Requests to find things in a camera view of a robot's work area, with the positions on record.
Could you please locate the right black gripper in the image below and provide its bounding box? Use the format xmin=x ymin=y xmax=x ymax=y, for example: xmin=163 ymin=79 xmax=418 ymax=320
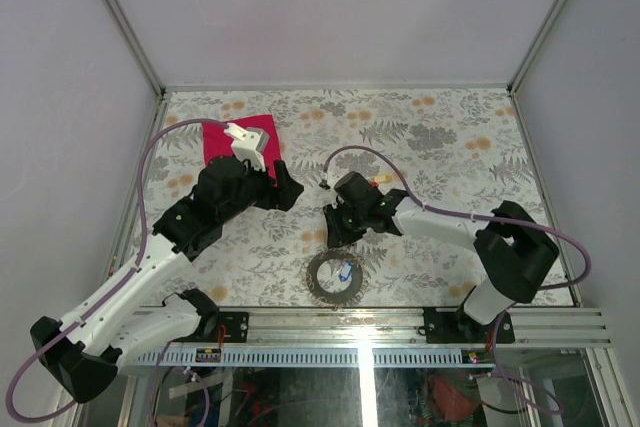
xmin=324 ymin=199 xmax=370 ymax=249

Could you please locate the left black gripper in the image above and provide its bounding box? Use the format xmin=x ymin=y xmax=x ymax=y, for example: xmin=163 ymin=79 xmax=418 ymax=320
xmin=220 ymin=157 xmax=304 ymax=225

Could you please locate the large metal keyring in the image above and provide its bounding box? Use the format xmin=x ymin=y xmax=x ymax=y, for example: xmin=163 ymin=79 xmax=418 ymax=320
xmin=305 ymin=249 xmax=364 ymax=308

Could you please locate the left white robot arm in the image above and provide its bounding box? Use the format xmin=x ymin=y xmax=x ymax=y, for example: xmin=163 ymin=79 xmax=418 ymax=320
xmin=30 ymin=156 xmax=304 ymax=404

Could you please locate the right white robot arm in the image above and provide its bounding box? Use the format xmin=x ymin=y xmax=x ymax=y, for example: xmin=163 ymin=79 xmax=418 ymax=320
xmin=323 ymin=172 xmax=559 ymax=342

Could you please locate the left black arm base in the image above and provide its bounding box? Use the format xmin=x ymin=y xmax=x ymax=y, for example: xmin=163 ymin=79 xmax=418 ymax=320
xmin=179 ymin=288 xmax=249 ymax=345

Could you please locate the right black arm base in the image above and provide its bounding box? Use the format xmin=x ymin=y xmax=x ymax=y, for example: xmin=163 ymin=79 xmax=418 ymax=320
xmin=416 ymin=295 xmax=515 ymax=345

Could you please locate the yellow key tag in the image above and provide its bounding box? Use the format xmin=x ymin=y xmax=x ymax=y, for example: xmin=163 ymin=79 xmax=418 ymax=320
xmin=372 ymin=173 xmax=394 ymax=184

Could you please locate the magenta cloth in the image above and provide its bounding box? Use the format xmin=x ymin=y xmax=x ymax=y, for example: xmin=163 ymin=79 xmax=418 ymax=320
xmin=203 ymin=114 xmax=282 ymax=179

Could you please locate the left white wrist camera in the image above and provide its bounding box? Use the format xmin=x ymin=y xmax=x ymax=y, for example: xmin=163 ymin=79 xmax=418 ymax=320
xmin=224 ymin=123 xmax=269 ymax=171

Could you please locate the grey slotted cable duct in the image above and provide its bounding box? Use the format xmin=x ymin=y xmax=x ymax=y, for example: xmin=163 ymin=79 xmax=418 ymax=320
xmin=133 ymin=345 xmax=493 ymax=368

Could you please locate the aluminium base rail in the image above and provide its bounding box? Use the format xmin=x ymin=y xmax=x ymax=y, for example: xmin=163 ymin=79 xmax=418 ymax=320
xmin=119 ymin=307 xmax=614 ymax=348

